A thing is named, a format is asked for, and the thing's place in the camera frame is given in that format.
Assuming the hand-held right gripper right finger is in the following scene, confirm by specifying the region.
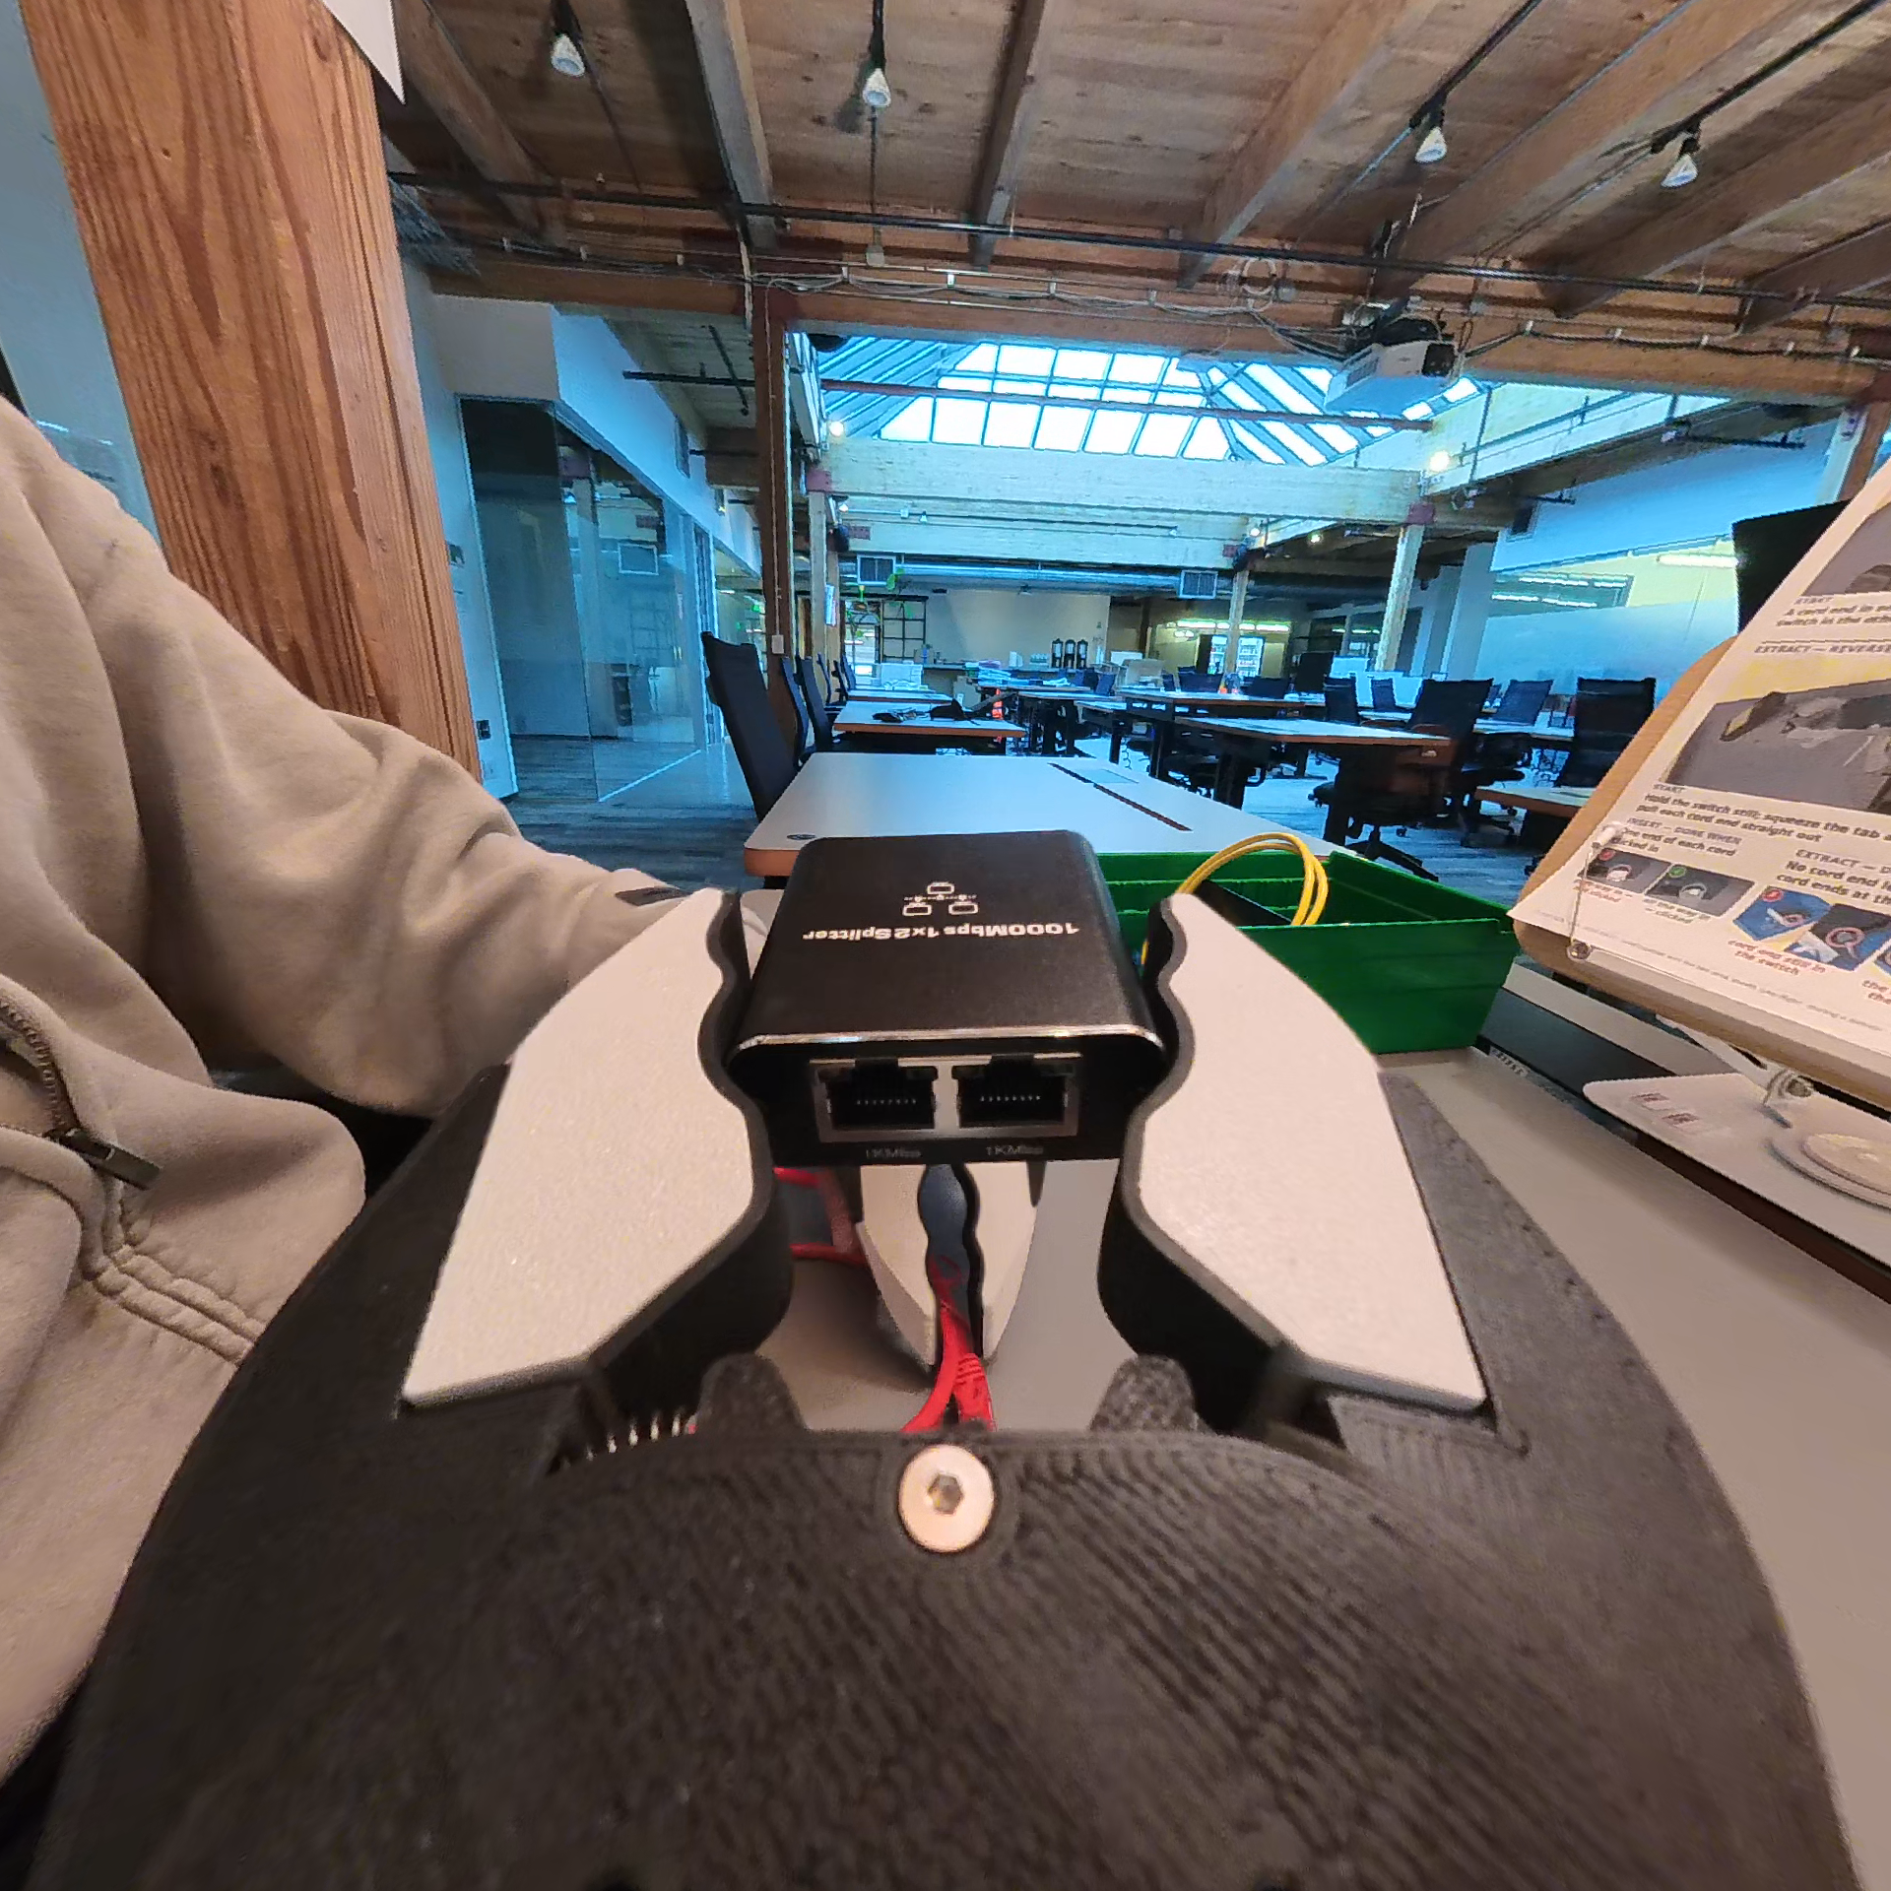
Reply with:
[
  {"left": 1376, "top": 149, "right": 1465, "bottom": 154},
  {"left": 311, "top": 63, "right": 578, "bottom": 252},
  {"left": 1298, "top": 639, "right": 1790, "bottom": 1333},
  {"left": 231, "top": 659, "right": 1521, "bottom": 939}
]
[{"left": 1099, "top": 894, "right": 1491, "bottom": 1432}]

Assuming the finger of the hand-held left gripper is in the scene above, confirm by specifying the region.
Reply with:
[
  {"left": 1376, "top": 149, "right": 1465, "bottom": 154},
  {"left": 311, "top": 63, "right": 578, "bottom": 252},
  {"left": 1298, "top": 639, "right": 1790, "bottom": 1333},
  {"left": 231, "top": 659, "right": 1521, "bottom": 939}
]
[{"left": 856, "top": 1175, "right": 1043, "bottom": 1379}]

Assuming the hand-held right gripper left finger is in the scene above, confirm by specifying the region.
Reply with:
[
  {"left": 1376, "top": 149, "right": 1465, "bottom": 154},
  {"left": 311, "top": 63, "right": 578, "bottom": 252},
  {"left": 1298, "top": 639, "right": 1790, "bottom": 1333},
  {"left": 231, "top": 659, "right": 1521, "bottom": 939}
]
[{"left": 399, "top": 888, "right": 797, "bottom": 1407}]

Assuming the red ethernet cable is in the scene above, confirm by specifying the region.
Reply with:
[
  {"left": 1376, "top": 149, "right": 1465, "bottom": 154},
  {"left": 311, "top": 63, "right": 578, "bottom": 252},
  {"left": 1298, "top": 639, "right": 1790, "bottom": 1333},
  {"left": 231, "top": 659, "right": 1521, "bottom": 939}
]
[{"left": 771, "top": 1164, "right": 1002, "bottom": 1437}]

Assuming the green storage bin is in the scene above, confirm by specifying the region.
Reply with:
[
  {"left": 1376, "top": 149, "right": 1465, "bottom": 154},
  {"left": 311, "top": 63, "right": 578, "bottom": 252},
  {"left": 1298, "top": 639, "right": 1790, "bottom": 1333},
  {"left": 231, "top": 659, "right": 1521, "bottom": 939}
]
[{"left": 1096, "top": 848, "right": 1521, "bottom": 1055}]

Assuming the black ethernet splitter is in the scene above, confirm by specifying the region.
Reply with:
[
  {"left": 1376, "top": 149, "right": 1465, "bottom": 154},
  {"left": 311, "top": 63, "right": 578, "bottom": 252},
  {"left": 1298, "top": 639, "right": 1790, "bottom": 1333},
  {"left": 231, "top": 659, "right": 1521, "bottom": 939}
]
[{"left": 719, "top": 830, "right": 1171, "bottom": 1171}]

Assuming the white board stand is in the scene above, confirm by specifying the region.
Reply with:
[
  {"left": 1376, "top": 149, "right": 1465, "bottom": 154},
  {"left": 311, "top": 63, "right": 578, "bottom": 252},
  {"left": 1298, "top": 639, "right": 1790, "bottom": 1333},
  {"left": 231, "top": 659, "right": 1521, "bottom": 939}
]
[{"left": 1583, "top": 1067, "right": 1891, "bottom": 1214}]

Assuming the beige zip sweatshirt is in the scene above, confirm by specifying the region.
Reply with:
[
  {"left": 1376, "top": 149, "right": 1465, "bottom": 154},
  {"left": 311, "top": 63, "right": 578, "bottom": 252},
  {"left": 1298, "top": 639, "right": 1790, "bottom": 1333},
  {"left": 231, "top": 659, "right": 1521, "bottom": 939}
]
[{"left": 0, "top": 945, "right": 370, "bottom": 1780}]

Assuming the grey wood-edged table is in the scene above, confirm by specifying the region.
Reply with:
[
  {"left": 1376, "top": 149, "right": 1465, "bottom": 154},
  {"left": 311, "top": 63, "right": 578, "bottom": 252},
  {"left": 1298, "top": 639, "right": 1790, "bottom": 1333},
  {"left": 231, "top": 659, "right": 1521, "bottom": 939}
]
[{"left": 744, "top": 750, "right": 1337, "bottom": 891}]

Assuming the black office chair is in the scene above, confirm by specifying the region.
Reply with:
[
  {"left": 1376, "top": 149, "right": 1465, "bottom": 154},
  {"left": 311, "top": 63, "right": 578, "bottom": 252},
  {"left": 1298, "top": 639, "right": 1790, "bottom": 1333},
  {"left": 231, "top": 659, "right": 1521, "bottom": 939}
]
[{"left": 702, "top": 631, "right": 810, "bottom": 822}]

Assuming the printed instruction sheet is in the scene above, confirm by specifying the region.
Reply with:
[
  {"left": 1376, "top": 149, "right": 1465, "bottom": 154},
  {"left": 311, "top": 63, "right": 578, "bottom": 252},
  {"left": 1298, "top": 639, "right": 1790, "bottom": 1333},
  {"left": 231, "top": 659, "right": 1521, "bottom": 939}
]
[{"left": 1508, "top": 461, "right": 1891, "bottom": 1067}]

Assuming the instruction sheet on clipboard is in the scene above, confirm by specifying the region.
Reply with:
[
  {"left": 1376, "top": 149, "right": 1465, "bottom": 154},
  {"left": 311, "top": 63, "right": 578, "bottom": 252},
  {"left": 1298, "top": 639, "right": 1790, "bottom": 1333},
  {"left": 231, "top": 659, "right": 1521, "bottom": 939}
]
[{"left": 1513, "top": 636, "right": 1891, "bottom": 1112}]

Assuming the black monitor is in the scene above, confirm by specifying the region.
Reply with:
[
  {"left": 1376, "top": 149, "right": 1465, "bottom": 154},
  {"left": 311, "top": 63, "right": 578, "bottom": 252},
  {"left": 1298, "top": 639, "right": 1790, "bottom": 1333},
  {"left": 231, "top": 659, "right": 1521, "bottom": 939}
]
[{"left": 1730, "top": 500, "right": 1852, "bottom": 632}]

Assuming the white ceiling projector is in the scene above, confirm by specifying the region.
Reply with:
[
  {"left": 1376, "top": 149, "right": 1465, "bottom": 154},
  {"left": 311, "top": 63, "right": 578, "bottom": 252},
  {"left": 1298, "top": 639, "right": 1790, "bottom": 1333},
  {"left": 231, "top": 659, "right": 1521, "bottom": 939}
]
[{"left": 1320, "top": 299, "right": 1465, "bottom": 418}]

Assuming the yellow ethernet cable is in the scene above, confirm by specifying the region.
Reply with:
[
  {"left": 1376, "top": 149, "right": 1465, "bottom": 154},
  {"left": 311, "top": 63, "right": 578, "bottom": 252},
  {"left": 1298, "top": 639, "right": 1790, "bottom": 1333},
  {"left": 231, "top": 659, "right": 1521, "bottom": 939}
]
[{"left": 1171, "top": 830, "right": 1333, "bottom": 933}]

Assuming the wooden support post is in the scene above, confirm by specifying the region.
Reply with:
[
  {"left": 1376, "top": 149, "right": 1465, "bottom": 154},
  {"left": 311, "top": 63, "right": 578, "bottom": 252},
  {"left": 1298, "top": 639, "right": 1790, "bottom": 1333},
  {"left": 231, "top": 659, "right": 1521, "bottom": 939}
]
[{"left": 20, "top": 0, "right": 486, "bottom": 782}]

